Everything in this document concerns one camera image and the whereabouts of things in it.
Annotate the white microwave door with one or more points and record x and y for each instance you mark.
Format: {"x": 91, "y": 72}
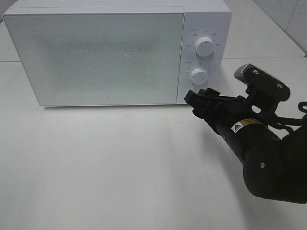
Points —
{"x": 100, "y": 59}

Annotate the white timer knob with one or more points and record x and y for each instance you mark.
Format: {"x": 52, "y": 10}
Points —
{"x": 199, "y": 76}

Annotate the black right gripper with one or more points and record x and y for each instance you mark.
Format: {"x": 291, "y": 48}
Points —
{"x": 226, "y": 115}

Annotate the white microwave oven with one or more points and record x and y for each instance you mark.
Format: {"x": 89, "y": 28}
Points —
{"x": 201, "y": 18}

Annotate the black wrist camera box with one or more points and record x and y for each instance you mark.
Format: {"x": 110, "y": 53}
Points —
{"x": 258, "y": 80}

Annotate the white upper power knob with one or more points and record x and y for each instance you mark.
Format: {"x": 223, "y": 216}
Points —
{"x": 204, "y": 46}

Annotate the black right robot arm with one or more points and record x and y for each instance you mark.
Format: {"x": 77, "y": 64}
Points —
{"x": 272, "y": 149}

